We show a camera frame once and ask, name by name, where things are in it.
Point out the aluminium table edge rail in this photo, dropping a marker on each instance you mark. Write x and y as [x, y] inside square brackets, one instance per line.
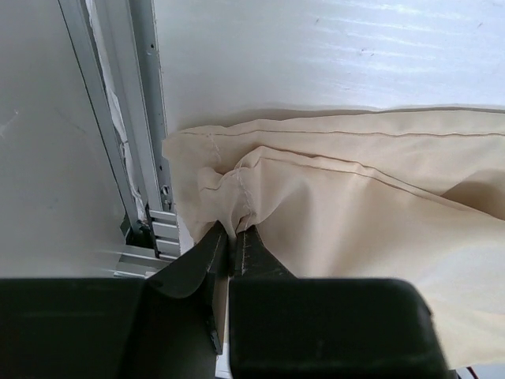
[116, 47]

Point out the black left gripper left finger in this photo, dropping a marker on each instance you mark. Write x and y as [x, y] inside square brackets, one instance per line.
[169, 325]

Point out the beige trousers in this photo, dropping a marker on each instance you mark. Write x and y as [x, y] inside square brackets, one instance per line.
[415, 195]

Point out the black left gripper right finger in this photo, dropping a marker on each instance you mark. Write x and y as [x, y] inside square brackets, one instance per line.
[281, 326]

